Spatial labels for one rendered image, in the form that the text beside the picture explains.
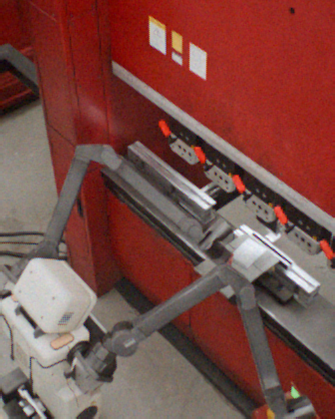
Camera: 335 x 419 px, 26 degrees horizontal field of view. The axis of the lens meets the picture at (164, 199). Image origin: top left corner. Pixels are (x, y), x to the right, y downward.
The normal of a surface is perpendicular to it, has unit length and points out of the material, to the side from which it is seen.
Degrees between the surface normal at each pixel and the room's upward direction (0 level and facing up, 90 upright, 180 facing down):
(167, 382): 0
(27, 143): 0
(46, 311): 48
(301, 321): 0
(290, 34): 90
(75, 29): 90
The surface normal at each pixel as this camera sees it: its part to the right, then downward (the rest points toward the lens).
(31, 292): -0.58, -0.13
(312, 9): -0.76, 0.48
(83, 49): 0.65, 0.54
